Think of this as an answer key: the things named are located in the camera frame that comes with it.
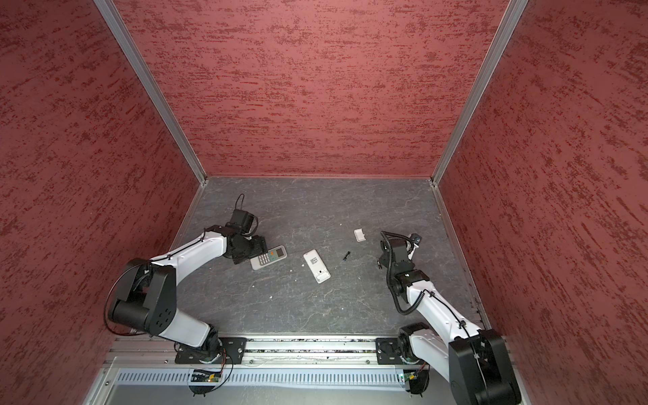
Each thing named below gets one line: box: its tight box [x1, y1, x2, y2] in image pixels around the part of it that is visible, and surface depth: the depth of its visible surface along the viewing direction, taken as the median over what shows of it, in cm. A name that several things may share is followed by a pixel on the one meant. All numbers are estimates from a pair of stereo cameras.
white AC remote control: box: [302, 248, 332, 285], surface depth 94 cm
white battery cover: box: [353, 227, 367, 243], surface depth 102 cm
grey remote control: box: [249, 245, 288, 271], surface depth 94 cm
